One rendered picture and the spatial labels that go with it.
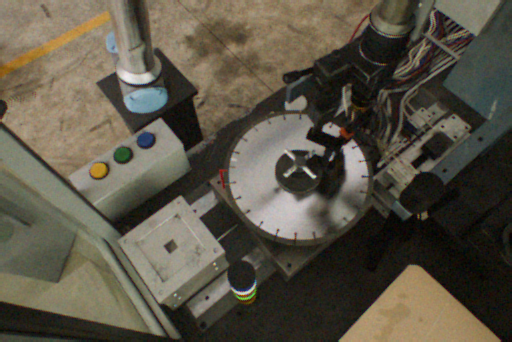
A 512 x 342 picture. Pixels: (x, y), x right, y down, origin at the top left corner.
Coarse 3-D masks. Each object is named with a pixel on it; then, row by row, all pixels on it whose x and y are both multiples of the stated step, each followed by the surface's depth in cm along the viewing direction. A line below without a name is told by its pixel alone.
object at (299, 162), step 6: (288, 150) 88; (312, 150) 88; (294, 156) 87; (300, 156) 87; (306, 156) 87; (294, 162) 86; (300, 162) 86; (306, 162) 86; (294, 168) 86; (300, 168) 86; (306, 168) 86; (288, 174) 85; (312, 174) 85
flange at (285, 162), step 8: (296, 152) 92; (304, 152) 92; (280, 160) 91; (288, 160) 91; (312, 160) 91; (280, 168) 90; (288, 168) 90; (312, 168) 90; (320, 168) 90; (280, 176) 89; (288, 176) 89; (296, 176) 88; (304, 176) 89; (320, 176) 89; (280, 184) 89; (288, 184) 88; (296, 184) 88; (304, 184) 88; (312, 184) 88; (296, 192) 88; (304, 192) 88
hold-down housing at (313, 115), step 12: (324, 60) 67; (336, 60) 65; (348, 60) 67; (324, 72) 66; (336, 72) 66; (348, 72) 68; (324, 84) 68; (336, 84) 69; (324, 96) 72; (312, 108) 78; (324, 108) 76; (312, 120) 81; (324, 120) 79
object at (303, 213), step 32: (256, 128) 96; (288, 128) 96; (256, 160) 92; (320, 160) 92; (352, 160) 92; (256, 192) 89; (288, 192) 89; (320, 192) 88; (352, 192) 88; (256, 224) 85; (288, 224) 85; (320, 224) 85
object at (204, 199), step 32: (384, 0) 59; (416, 0) 57; (384, 64) 67; (288, 96) 99; (352, 96) 81; (416, 96) 124; (192, 192) 110; (224, 192) 100; (224, 224) 106; (256, 256) 101; (288, 256) 92; (224, 288) 98
